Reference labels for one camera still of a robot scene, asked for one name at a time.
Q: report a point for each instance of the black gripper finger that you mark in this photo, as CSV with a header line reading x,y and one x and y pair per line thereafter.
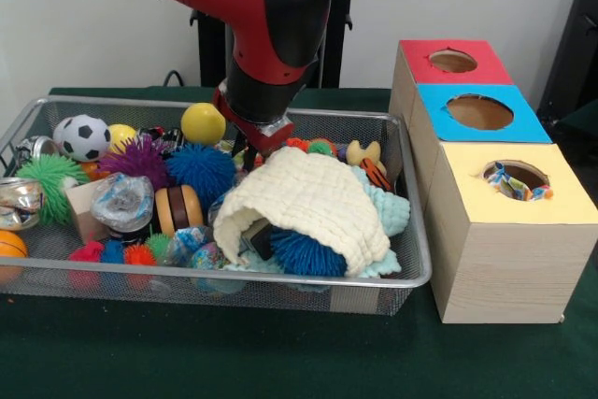
x,y
237,144
250,158

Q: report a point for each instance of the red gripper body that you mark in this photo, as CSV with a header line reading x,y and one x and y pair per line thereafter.
x,y
266,142

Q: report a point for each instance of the cream yellow cloth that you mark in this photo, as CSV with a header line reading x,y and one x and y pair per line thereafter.
x,y
303,184

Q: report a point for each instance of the light blue cloth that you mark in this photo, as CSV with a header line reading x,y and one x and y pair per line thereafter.
x,y
394,207

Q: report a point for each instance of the colourful knotted cloth toy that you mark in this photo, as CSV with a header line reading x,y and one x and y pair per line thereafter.
x,y
509,186

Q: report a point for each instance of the shallow silver mesh bin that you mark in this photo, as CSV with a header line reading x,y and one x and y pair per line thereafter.
x,y
140,284

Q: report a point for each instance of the wooden box with three holes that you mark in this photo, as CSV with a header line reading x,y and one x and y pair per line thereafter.
x,y
504,268

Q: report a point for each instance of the yellow smiley ball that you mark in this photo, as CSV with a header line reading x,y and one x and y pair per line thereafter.
x,y
203,123

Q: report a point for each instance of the large blue spiky ball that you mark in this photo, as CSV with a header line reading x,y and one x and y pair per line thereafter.
x,y
201,170

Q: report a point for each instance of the wooden burger toy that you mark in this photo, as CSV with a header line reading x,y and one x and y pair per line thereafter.
x,y
180,209

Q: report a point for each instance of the purple spiky monster toy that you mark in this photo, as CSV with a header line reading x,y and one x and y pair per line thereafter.
x,y
140,158

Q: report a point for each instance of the dark blue fuzzy ball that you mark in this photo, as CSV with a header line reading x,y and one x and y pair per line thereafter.
x,y
308,254

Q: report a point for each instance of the black and white soccer ball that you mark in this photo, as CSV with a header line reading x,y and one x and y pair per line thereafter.
x,y
86,137

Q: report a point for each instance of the green spiky ball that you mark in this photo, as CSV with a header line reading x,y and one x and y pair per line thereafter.
x,y
46,175

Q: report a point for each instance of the dark green side table cloth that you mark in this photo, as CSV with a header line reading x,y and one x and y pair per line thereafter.
x,y
579,123

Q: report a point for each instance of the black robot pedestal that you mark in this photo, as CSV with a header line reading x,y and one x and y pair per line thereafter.
x,y
336,44

